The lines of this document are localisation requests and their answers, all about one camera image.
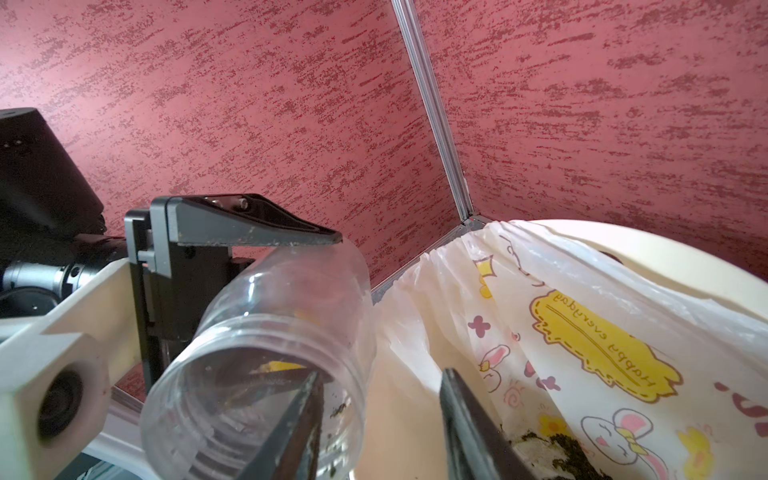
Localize dark tea leaves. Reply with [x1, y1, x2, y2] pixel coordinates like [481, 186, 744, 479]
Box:
[510, 431, 611, 479]

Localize cream plastic waste bin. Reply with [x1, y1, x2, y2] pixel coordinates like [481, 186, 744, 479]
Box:
[353, 218, 768, 480]

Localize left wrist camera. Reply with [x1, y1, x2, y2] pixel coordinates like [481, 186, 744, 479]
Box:
[1, 259, 141, 479]

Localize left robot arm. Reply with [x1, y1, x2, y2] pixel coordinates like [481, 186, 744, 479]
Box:
[1, 108, 342, 386]

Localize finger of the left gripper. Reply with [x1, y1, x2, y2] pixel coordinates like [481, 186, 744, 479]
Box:
[212, 367, 333, 411]
[149, 194, 342, 279]

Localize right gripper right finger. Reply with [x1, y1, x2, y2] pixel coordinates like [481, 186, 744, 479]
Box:
[439, 368, 534, 480]

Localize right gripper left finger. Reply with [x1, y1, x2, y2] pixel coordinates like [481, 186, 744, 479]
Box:
[236, 372, 324, 479]

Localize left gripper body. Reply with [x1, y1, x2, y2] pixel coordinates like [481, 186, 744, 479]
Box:
[124, 207, 253, 391]

